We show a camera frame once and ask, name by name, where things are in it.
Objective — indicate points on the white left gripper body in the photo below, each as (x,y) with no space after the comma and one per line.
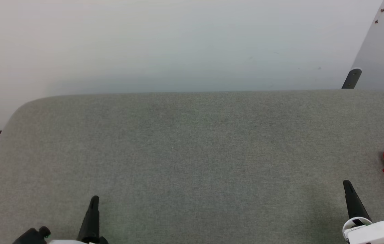
(76,242)

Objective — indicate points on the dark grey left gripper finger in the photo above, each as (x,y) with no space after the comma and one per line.
(91,220)

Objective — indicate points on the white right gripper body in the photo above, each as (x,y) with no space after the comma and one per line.
(378,233)

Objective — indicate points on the grey fabric sofa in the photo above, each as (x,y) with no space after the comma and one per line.
(192,162)

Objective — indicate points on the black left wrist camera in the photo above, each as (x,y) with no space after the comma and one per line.
(32,236)

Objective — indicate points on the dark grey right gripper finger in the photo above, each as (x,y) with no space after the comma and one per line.
(354,203)

